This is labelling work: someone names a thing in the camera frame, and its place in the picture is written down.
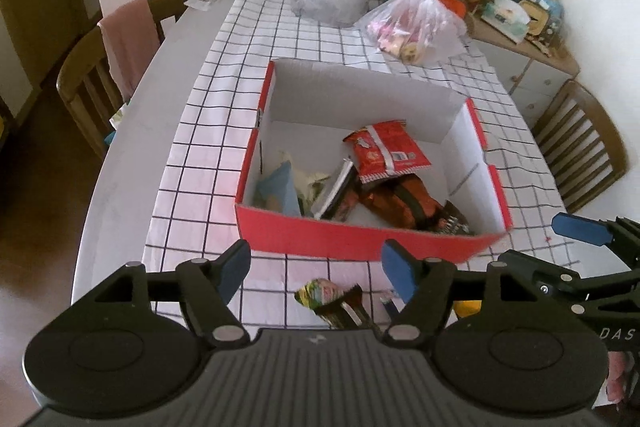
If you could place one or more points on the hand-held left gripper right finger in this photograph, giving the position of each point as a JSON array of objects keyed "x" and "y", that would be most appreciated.
[{"x": 400, "y": 272}]

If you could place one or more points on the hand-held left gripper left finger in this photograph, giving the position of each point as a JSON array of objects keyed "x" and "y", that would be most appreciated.
[{"x": 235, "y": 269}]

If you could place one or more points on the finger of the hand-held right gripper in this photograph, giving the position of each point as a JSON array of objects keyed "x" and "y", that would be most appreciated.
[
  {"x": 550, "y": 279},
  {"x": 580, "y": 228}
]

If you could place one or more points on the red cardboard box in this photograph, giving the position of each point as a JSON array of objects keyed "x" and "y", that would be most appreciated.
[{"x": 350, "y": 239}]

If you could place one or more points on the dark brown snack packet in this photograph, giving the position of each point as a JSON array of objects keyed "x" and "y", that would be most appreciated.
[{"x": 350, "y": 309}]

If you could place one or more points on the brown orange snack packet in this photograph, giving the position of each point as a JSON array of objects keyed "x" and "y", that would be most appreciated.
[{"x": 400, "y": 202}]

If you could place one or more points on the black snack packet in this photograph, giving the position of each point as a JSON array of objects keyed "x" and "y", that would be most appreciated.
[{"x": 452, "y": 219}]

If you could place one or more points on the yellow orange snack packet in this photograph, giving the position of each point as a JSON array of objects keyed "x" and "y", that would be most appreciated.
[{"x": 467, "y": 309}]

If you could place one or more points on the small colourful candy packet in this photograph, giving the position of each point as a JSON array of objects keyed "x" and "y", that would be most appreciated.
[{"x": 320, "y": 293}]

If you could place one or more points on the blue white snack packet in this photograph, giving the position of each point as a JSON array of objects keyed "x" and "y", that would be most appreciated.
[{"x": 280, "y": 192}]

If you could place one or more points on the silver foil snack packet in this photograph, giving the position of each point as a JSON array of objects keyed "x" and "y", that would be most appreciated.
[{"x": 332, "y": 192}]

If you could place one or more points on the cream snack packet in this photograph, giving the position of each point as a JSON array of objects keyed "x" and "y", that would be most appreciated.
[{"x": 310, "y": 182}]

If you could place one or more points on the red snack packet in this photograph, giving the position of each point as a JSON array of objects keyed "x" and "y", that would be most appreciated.
[{"x": 387, "y": 149}]

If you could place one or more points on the person's right hand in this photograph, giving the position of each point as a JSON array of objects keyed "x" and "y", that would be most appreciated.
[{"x": 619, "y": 374}]

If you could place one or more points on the wooden slat-back chair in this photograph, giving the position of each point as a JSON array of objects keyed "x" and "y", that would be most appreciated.
[{"x": 585, "y": 147}]

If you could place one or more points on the white sideboard cabinet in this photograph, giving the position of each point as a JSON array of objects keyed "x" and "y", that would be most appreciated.
[{"x": 530, "y": 72}]

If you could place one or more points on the checked white tablecloth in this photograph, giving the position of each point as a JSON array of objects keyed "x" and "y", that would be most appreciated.
[{"x": 210, "y": 107}]

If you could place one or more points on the white green item on seat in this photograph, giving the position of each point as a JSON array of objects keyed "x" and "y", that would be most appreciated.
[{"x": 116, "y": 122}]

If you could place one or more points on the blue carton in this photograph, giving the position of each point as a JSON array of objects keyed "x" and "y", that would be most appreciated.
[{"x": 552, "y": 17}]

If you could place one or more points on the tissue box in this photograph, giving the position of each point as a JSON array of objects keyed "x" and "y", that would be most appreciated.
[{"x": 505, "y": 19}]

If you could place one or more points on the wooden chair with pink cloth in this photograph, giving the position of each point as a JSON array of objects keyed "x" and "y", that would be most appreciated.
[{"x": 75, "y": 92}]

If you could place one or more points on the small clear bag of sweets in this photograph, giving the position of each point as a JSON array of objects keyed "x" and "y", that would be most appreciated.
[{"x": 410, "y": 27}]

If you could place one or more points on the pink cloth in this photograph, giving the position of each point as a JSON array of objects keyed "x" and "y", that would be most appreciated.
[{"x": 127, "y": 47}]

